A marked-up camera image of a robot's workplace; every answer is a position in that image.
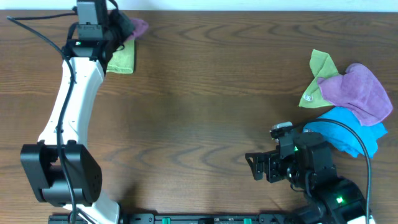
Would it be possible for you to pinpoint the purple cloth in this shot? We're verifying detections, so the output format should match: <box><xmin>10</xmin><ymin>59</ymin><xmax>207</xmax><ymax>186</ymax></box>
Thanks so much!
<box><xmin>317</xmin><ymin>63</ymin><xmax>393</xmax><ymax>126</ymax></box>
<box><xmin>126</xmin><ymin>18</ymin><xmax>149</xmax><ymax>41</ymax></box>

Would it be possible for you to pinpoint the folded green cloth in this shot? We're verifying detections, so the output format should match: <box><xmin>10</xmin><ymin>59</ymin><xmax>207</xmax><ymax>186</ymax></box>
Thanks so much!
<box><xmin>106</xmin><ymin>39</ymin><xmax>136</xmax><ymax>74</ymax></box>

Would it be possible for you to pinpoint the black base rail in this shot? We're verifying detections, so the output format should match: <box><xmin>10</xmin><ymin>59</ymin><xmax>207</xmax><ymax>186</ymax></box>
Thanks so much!
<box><xmin>48</xmin><ymin>212</ymin><xmax>296</xmax><ymax>224</ymax></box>

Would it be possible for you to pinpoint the right black cable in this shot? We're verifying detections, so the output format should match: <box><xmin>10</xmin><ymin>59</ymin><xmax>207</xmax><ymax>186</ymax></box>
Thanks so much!
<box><xmin>292</xmin><ymin>118</ymin><xmax>373</xmax><ymax>224</ymax></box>

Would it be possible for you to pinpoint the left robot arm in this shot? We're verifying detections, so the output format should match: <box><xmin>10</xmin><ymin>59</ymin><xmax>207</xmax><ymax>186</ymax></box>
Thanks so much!
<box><xmin>21</xmin><ymin>0</ymin><xmax>134</xmax><ymax>223</ymax></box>

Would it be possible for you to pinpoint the blue cloth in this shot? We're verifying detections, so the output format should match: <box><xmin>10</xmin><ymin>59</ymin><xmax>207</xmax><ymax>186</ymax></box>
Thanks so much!
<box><xmin>303</xmin><ymin>107</ymin><xmax>387</xmax><ymax>159</ymax></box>

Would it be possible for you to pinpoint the crumpled green cloth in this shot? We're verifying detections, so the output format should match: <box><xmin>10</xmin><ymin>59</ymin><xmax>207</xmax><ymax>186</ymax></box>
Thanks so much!
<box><xmin>298</xmin><ymin>49</ymin><xmax>339</xmax><ymax>108</ymax></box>

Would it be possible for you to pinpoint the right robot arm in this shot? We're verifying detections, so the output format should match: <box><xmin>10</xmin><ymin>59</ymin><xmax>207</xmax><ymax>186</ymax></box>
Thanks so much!
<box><xmin>245</xmin><ymin>128</ymin><xmax>374</xmax><ymax>223</ymax></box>

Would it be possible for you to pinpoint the crumpled purple cloth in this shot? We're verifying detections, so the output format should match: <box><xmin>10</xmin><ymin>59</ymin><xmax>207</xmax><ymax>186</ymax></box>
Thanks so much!
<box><xmin>317</xmin><ymin>63</ymin><xmax>393</xmax><ymax>126</ymax></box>

